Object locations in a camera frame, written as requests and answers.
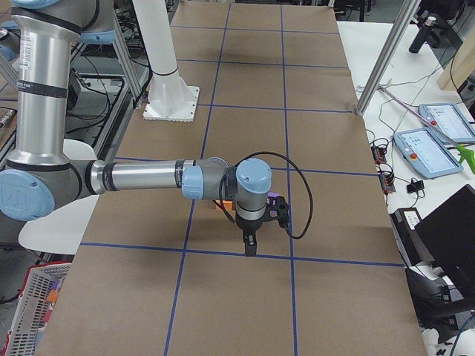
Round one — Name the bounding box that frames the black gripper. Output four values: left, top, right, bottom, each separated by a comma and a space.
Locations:
235, 213, 278, 257

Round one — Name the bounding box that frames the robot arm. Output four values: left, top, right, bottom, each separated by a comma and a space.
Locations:
1, 1, 272, 256

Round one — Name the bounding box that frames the orange foam block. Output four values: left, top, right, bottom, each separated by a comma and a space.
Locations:
214, 200, 235, 212

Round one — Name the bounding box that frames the near teach pendant tablet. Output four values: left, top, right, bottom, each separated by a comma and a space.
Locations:
393, 128, 463, 179

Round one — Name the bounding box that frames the teach pendant tablet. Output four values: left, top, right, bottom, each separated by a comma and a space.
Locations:
393, 128, 463, 179
419, 103, 474, 144

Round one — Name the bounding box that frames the black laptop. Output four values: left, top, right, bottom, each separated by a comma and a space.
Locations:
416, 184, 474, 297

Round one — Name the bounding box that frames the far teach pendant tablet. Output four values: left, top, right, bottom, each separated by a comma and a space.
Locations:
419, 103, 474, 144

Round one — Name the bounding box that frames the white perforated basket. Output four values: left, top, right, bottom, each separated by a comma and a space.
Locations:
1, 262, 71, 355

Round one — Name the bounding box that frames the white camera mast base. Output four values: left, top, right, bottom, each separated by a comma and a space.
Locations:
133, 0, 200, 122

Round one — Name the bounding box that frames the grey aluminium frame post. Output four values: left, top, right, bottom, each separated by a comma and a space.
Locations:
356, 0, 420, 116

